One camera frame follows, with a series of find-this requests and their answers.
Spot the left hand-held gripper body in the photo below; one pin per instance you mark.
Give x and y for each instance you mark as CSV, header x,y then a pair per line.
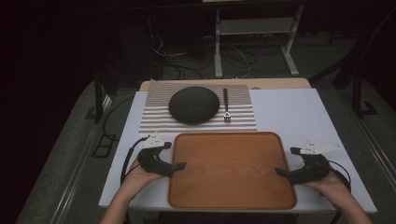
x,y
154,161

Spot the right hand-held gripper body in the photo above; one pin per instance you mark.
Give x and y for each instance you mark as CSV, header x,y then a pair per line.
x,y
313,171

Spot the brown wooden tray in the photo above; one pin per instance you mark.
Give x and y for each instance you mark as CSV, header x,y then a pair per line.
x,y
232,171

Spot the person's right hand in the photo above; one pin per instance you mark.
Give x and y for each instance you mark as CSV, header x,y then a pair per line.
x,y
331,185

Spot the person's left hand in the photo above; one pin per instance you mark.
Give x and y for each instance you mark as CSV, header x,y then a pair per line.
x,y
137,179

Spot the dark round bowl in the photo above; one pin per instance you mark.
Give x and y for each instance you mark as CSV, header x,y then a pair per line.
x,y
193,105

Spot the striped placemat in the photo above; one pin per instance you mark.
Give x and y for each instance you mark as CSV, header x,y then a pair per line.
x,y
239,109

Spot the black metal stand leg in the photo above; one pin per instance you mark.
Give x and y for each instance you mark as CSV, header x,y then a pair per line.
x,y
98,99

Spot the black stand with foot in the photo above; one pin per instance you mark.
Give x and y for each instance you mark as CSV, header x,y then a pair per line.
x,y
361,99

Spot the white metal stand frame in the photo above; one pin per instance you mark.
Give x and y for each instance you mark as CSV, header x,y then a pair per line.
x,y
255,26

